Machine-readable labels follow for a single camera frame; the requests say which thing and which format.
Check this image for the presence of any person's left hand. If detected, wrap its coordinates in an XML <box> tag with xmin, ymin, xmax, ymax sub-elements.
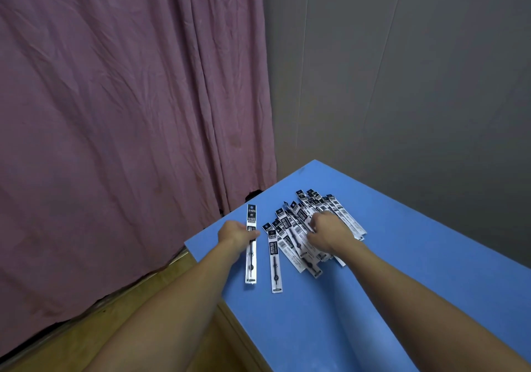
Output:
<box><xmin>217</xmin><ymin>220</ymin><xmax>261</xmax><ymax>261</ymax></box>

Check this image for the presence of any person's right hand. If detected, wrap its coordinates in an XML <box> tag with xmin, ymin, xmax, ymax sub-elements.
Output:
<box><xmin>306</xmin><ymin>211</ymin><xmax>354</xmax><ymax>257</ymax></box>

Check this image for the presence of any slim clear pen refill pack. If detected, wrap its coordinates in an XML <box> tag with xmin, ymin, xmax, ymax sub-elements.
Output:
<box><xmin>262</xmin><ymin>222</ymin><xmax>284</xmax><ymax>294</ymax></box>
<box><xmin>245</xmin><ymin>204</ymin><xmax>258</xmax><ymax>285</ymax></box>

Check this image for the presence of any person's left forearm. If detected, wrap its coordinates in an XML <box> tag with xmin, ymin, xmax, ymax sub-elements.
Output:
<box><xmin>83</xmin><ymin>242</ymin><xmax>242</xmax><ymax>372</ymax></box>

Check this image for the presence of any person's right forearm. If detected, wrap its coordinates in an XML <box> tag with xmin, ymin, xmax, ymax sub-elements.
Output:
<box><xmin>343</xmin><ymin>243</ymin><xmax>531</xmax><ymax>372</ymax></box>

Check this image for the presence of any pile of pen refill packets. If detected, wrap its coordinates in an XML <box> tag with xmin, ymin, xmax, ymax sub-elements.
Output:
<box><xmin>272</xmin><ymin>189</ymin><xmax>368</xmax><ymax>279</ymax></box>

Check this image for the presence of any pink fabric curtain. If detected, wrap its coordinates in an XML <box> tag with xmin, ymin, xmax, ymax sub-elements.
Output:
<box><xmin>0</xmin><ymin>0</ymin><xmax>278</xmax><ymax>358</ymax></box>

